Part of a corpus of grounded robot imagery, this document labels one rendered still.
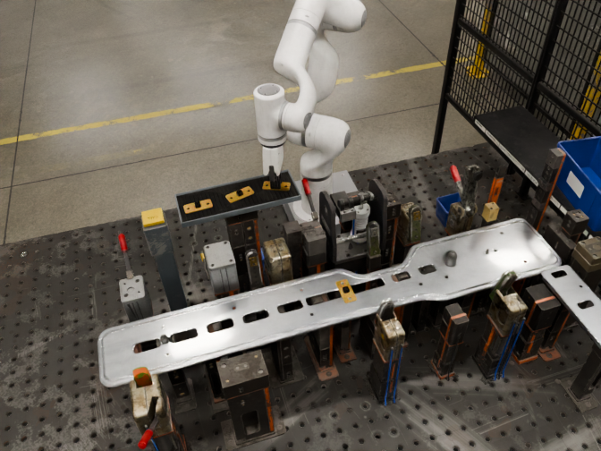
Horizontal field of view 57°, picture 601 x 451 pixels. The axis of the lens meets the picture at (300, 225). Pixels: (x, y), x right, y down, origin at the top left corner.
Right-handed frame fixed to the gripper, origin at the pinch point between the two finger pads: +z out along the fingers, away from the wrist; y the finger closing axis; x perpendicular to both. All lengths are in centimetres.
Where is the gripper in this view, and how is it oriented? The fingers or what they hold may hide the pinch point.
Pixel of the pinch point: (275, 180)
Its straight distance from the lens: 172.6
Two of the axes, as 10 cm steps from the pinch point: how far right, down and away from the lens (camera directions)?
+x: 9.9, 0.6, -1.1
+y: -1.2, 7.0, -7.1
